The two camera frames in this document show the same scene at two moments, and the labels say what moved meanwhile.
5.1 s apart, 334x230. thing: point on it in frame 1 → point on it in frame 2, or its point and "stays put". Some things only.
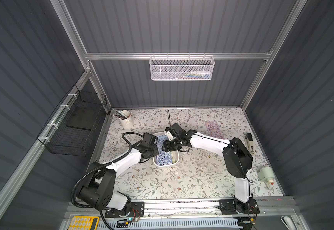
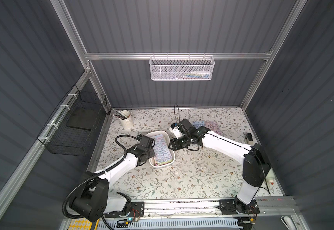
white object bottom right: x=288 y=223 stays put
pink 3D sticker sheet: x=214 y=129 stays put
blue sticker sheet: x=164 y=158 → x=198 y=124
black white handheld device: x=249 y=143 stays put
